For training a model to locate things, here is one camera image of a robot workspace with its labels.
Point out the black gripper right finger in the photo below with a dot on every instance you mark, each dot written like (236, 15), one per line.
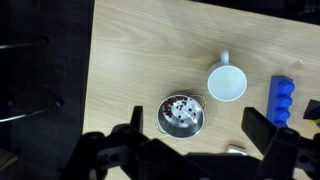
(258, 128)

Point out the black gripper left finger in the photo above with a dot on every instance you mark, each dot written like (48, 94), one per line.
(137, 118)

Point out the long blue toy block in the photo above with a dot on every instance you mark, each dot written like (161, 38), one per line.
(280, 100)

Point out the small steel bowl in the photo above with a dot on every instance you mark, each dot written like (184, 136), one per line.
(180, 116)

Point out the white ceramic mug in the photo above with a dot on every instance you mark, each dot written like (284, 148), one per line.
(227, 81)

